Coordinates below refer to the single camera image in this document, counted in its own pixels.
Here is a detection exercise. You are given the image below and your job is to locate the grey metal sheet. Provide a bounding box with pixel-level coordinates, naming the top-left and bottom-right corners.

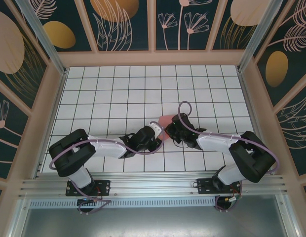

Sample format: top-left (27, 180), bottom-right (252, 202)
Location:
top-left (9, 197), bottom-right (301, 237)

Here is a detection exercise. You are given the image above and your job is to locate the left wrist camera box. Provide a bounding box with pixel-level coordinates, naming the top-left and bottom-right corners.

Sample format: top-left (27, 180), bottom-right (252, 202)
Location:
top-left (149, 121), bottom-right (166, 133)

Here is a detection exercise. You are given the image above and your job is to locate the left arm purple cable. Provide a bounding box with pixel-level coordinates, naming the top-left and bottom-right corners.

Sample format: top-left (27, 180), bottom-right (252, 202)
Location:
top-left (49, 120), bottom-right (166, 215)

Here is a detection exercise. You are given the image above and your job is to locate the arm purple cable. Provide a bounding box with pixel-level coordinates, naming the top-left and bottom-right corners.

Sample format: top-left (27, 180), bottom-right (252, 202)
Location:
top-left (177, 100), bottom-right (281, 213)
top-left (49, 120), bottom-right (166, 215)

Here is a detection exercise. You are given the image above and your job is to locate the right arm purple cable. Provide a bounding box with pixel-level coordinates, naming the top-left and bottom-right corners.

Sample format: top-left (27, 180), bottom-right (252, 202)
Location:
top-left (177, 100), bottom-right (281, 213)

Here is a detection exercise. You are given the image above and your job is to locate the aluminium mounting rail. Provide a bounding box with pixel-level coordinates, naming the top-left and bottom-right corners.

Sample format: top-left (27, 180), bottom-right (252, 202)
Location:
top-left (18, 172), bottom-right (289, 198)

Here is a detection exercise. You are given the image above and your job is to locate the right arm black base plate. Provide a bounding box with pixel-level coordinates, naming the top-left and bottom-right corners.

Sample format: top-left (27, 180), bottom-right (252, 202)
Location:
top-left (196, 178), bottom-right (242, 196)

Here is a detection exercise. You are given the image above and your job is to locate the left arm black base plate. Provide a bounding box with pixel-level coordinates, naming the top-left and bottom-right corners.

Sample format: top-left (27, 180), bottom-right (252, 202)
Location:
top-left (65, 179), bottom-right (112, 197)

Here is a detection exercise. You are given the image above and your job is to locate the perforated metal cable tray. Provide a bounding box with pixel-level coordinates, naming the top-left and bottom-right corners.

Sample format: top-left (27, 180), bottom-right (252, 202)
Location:
top-left (29, 196), bottom-right (279, 208)

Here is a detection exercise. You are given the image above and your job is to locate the aluminium side rail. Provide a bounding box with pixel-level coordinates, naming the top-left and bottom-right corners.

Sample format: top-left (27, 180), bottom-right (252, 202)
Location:
top-left (33, 68), bottom-right (68, 179)
top-left (236, 69), bottom-right (274, 176)

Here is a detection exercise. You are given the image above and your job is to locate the aluminium corner post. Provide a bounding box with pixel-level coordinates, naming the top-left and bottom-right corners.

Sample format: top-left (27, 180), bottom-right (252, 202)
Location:
top-left (16, 0), bottom-right (68, 75)
top-left (236, 0), bottom-right (284, 73)

